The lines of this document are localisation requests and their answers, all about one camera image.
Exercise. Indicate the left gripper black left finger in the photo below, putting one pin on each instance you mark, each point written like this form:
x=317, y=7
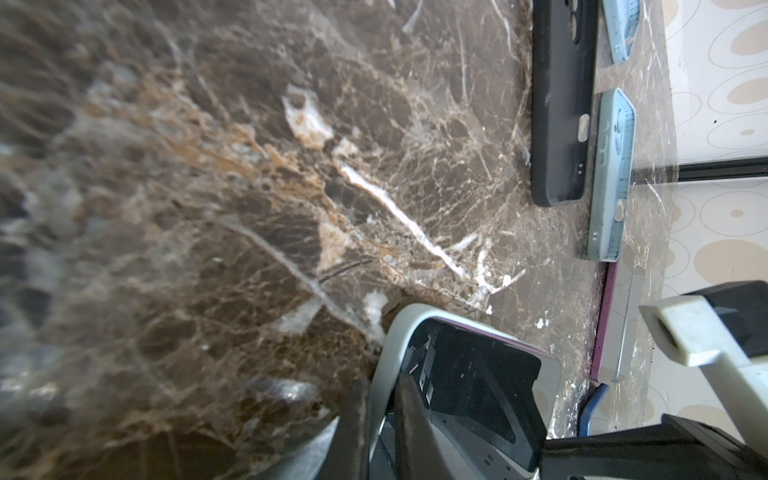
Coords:
x=348, y=454

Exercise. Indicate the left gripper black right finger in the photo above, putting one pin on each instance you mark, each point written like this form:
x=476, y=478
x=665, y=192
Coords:
x=417, y=452

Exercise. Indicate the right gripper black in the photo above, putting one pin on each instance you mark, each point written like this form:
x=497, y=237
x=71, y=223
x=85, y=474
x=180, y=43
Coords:
x=676, y=448

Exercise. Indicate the light blue case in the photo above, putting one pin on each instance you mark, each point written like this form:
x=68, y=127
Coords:
x=390, y=348
x=622, y=18
x=612, y=176

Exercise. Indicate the black phone purple edge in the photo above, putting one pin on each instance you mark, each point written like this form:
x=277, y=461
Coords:
x=474, y=384

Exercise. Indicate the black phone middle right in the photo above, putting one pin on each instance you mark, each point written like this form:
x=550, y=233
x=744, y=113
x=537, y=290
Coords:
x=592, y=419

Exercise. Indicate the black phone middle left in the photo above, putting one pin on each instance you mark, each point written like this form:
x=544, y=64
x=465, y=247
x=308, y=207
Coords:
x=610, y=340

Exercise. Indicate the black phone case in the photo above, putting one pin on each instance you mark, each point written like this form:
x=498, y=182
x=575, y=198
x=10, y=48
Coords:
x=563, y=59

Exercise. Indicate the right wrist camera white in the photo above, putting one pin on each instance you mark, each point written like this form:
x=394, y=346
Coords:
x=715, y=345

